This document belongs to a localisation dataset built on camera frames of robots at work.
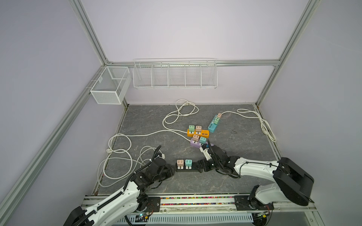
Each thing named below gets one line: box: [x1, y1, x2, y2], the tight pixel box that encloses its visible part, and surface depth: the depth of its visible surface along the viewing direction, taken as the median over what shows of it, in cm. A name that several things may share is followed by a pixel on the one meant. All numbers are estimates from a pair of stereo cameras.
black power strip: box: [175, 161, 201, 173], surface depth 86 cm
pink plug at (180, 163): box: [176, 159, 184, 167], surface depth 83 cm
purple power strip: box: [189, 138, 214, 148], surface depth 96 cm
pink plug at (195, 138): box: [191, 134, 200, 144], surface depth 95 cm
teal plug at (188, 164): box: [184, 159, 193, 170], surface depth 85 cm
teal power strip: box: [207, 114, 219, 133], surface depth 105 cm
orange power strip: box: [186, 128, 210, 138], surface depth 101 cm
